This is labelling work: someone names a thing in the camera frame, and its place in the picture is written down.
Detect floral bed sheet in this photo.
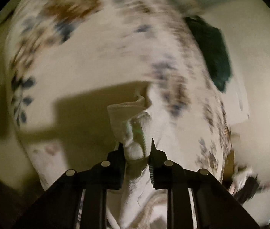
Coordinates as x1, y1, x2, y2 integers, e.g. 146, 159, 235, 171
5, 0, 229, 189

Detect white pants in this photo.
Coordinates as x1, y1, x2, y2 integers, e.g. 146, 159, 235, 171
76, 94, 194, 229

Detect dark green folded cloth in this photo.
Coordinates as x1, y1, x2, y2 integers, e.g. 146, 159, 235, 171
184, 15, 232, 93

